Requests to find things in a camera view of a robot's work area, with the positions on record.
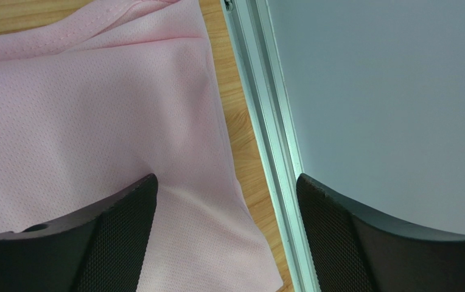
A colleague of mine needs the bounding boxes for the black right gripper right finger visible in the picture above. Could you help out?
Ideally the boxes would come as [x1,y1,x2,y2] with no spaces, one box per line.
[296,174,465,291]

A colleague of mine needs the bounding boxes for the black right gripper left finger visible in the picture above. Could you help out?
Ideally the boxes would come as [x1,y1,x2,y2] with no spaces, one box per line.
[0,174,158,291]

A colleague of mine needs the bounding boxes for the pink t shirt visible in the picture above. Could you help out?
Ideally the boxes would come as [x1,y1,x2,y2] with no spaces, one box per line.
[0,1,283,291]

